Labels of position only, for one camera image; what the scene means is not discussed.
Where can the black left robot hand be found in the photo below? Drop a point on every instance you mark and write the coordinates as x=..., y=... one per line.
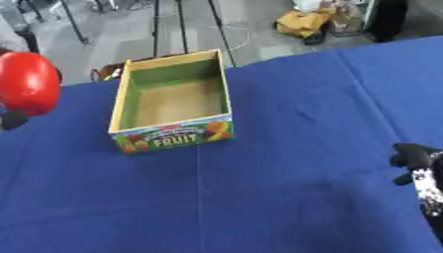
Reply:
x=11, y=120

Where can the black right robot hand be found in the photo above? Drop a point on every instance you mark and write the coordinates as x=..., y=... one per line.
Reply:
x=413, y=155

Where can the red toy fruit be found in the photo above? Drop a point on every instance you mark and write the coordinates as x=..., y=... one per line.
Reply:
x=26, y=82

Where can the small brown cardboard box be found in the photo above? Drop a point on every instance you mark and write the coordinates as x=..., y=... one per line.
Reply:
x=347, y=20

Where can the tan cardboard box green inside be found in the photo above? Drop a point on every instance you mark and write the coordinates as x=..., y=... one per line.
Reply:
x=173, y=102

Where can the brown basket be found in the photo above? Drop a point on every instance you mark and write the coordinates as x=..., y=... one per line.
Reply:
x=107, y=71

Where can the black tripod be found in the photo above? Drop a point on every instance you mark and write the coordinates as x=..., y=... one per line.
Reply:
x=74, y=20
x=182, y=26

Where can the yellow bag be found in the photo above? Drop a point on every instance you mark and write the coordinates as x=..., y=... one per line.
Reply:
x=302, y=22

